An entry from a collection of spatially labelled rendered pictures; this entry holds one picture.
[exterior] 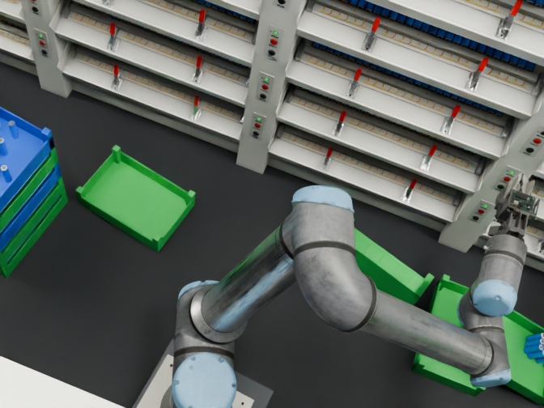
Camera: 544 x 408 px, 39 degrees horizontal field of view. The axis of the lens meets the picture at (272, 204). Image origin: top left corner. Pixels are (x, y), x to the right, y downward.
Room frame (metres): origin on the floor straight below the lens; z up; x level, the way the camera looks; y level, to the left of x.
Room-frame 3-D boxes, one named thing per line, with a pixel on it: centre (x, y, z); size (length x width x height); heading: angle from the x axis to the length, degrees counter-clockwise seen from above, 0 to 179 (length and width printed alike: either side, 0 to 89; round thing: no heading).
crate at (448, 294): (0.89, -0.64, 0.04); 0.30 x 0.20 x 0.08; 173
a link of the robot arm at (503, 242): (0.87, -0.54, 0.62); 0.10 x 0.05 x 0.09; 83
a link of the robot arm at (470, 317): (0.77, -0.54, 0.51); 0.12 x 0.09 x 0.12; 13
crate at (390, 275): (1.00, -0.35, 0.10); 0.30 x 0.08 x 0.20; 66
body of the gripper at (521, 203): (0.95, -0.56, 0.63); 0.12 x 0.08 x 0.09; 173
